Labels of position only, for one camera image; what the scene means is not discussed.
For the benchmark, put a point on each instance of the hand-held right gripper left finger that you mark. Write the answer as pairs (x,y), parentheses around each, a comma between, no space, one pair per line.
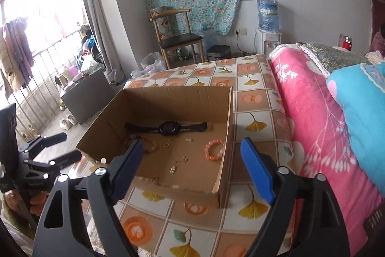
(129,169)

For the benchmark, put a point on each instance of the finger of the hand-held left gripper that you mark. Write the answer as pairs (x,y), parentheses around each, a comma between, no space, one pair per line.
(45,142)
(60,162)

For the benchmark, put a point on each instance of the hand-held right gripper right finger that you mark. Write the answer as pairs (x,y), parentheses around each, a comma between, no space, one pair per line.
(258,172)

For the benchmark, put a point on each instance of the gold clasp charm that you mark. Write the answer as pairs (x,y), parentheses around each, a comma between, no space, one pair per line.
(167,141)

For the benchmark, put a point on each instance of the purple black smartwatch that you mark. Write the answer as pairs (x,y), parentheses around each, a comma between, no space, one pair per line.
(168,127)

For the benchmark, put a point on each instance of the brown cardboard box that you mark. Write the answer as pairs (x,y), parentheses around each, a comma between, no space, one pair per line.
(192,127)

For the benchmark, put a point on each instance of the pair of white shoes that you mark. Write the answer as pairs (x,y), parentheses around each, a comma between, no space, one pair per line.
(67,122)

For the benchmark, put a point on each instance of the dark low cabinet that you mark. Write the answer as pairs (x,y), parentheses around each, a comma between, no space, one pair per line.
(87,100)

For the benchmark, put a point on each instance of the leaf patterned checked tablecloth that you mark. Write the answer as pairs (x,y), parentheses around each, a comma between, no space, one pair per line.
(255,112)

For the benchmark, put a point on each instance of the metal balcony railing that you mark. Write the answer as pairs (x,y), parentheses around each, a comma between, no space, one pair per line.
(45,76)

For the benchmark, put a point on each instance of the pink floral blanket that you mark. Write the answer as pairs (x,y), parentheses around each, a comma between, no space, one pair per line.
(312,124)

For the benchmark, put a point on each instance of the hanging clothes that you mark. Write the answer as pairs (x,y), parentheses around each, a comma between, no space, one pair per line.
(15,55)

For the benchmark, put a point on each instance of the pile of clothes and bags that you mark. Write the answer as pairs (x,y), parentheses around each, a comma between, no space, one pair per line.
(88,49)

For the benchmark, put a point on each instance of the white plastic bag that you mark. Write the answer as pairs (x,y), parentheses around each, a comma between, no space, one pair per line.
(152,61)

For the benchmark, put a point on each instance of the blue pillow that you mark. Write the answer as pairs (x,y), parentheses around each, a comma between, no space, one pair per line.
(361,112)

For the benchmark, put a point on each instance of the black printed card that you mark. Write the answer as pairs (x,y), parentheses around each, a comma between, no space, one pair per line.
(371,221)

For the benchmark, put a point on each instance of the grey trash bin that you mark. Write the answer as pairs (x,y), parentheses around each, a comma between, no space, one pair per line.
(218,53)

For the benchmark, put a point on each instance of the green bottle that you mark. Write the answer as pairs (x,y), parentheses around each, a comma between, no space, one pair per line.
(180,54)

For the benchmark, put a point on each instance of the white water dispenser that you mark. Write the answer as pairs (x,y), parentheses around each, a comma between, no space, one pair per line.
(264,40)

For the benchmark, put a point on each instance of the grey curtain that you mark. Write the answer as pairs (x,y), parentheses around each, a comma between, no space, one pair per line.
(99,19)

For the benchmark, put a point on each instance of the wooden chair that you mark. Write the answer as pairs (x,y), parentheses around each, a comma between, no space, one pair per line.
(177,43)

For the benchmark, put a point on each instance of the green floral lace-edged quilt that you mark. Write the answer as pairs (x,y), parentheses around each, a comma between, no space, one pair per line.
(337,56)

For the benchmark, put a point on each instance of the empty clear water jug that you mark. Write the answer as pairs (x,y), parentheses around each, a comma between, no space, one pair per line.
(209,38)

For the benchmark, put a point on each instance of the patterned chair cushion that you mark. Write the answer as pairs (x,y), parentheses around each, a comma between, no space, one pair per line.
(162,26)

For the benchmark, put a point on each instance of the red bottle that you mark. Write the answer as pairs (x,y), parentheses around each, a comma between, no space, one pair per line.
(346,43)

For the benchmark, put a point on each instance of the dark red wooden panel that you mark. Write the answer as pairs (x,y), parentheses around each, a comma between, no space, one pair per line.
(376,4)

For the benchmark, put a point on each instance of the wall power socket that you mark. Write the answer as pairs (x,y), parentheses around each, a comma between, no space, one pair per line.
(240,31)

